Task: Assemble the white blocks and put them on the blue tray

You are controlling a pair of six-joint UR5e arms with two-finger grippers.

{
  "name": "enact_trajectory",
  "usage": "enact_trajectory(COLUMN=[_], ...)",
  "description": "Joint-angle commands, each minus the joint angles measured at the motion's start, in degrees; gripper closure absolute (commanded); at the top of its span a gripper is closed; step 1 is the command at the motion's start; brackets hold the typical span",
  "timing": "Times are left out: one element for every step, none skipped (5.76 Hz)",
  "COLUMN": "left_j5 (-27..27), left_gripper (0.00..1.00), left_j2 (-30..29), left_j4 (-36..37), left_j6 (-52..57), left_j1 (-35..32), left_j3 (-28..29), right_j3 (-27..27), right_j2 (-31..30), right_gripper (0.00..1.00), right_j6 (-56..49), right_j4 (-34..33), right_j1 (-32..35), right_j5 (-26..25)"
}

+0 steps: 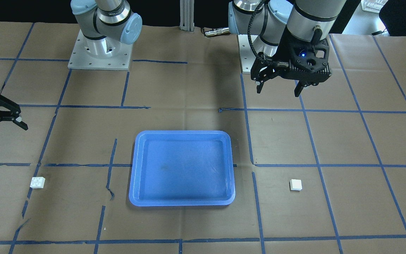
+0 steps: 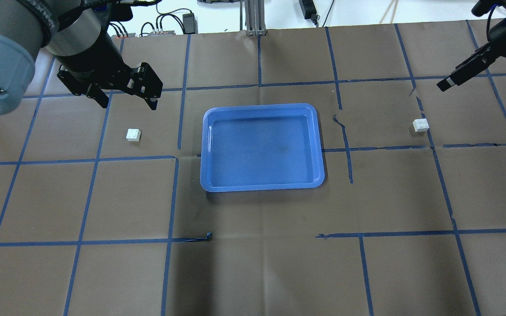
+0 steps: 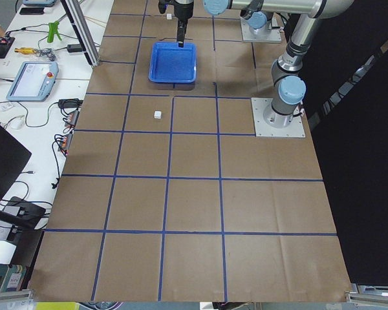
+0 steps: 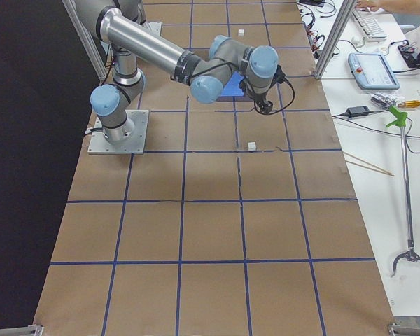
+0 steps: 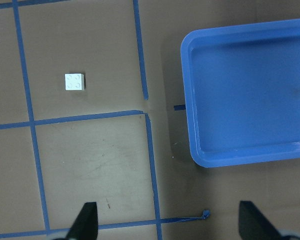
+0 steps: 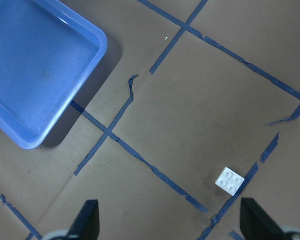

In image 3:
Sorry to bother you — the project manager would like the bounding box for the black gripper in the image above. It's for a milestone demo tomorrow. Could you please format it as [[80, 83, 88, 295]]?
[[173, 0, 193, 48]]

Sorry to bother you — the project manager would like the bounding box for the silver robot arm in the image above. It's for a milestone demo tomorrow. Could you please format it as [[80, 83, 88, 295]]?
[[203, 1, 353, 129], [241, 11, 274, 34]]

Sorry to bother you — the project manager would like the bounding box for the blue plastic tray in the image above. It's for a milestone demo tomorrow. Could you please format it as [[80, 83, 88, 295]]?
[[148, 41, 197, 84]]

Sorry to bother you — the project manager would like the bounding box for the black power adapter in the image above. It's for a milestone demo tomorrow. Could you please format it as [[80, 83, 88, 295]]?
[[67, 44, 83, 53]]

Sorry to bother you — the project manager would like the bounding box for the green clamp tool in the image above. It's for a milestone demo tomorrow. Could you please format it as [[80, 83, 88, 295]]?
[[47, 21, 62, 43]]

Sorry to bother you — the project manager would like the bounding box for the robot teach pendant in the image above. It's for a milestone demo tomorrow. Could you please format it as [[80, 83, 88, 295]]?
[[6, 61, 59, 102]]

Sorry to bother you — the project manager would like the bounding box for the black monitor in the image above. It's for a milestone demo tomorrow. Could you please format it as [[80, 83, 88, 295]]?
[[0, 126, 32, 200]]

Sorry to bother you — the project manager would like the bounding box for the aluminium frame post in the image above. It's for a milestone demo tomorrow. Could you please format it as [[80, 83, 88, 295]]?
[[61, 0, 100, 67]]

